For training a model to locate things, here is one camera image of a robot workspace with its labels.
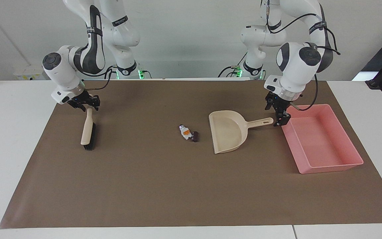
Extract pink plastic bin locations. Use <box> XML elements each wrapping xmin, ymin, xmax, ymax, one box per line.
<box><xmin>281</xmin><ymin>104</ymin><xmax>364</xmax><ymax>175</ymax></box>

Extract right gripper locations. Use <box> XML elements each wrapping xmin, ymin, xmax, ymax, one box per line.
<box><xmin>67</xmin><ymin>90</ymin><xmax>101</xmax><ymax>112</ymax></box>

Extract beige brush with black bristles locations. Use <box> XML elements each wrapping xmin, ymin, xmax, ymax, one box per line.
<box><xmin>80</xmin><ymin>107</ymin><xmax>96</xmax><ymax>151</ymax></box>

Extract white wall socket box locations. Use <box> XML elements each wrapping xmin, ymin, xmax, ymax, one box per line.
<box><xmin>13</xmin><ymin>64</ymin><xmax>48</xmax><ymax>81</ymax></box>

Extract small white orange wrapper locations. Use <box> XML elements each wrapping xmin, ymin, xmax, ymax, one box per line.
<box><xmin>179</xmin><ymin>124</ymin><xmax>193</xmax><ymax>140</ymax></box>

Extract black cable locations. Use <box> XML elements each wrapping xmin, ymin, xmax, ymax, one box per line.
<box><xmin>78</xmin><ymin>64</ymin><xmax>114</xmax><ymax>92</ymax></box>
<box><xmin>217</xmin><ymin>52</ymin><xmax>248</xmax><ymax>79</ymax></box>
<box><xmin>290</xmin><ymin>74</ymin><xmax>319</xmax><ymax>112</ymax></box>
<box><xmin>265</xmin><ymin>0</ymin><xmax>341</xmax><ymax>56</ymax></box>

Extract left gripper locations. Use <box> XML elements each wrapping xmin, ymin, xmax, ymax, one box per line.
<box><xmin>265</xmin><ymin>92</ymin><xmax>292</xmax><ymax>127</ymax></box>

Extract beige plastic dustpan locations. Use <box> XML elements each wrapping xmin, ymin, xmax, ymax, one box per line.
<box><xmin>208</xmin><ymin>110</ymin><xmax>274</xmax><ymax>155</ymax></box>

